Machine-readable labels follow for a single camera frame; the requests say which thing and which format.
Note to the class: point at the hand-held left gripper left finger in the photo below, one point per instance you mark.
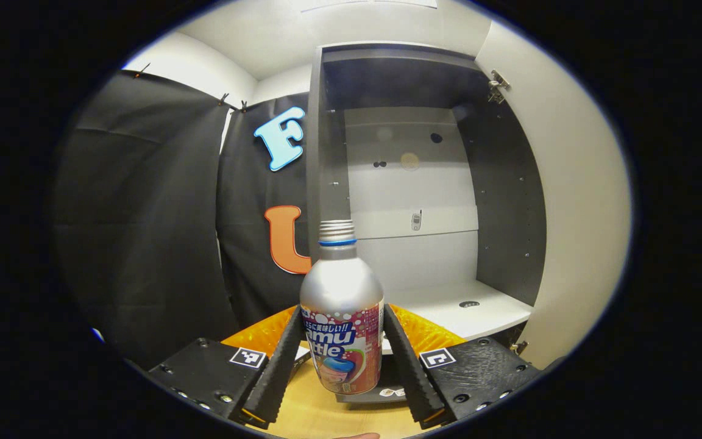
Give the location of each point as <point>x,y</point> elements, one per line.
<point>275,378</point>

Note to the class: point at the metal door hinge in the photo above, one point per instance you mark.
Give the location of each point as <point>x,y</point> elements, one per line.
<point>518,347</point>
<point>498,85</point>

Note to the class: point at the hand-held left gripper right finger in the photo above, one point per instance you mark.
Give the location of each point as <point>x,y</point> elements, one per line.
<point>413,378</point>

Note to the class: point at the silver bottle red label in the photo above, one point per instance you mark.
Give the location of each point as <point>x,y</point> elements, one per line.
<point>342,292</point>

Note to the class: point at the black backdrop cloth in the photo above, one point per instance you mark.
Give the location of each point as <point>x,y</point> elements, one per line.
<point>144,231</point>

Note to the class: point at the beige cabinet door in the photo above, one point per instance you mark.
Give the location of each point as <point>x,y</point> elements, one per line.
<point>570,213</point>

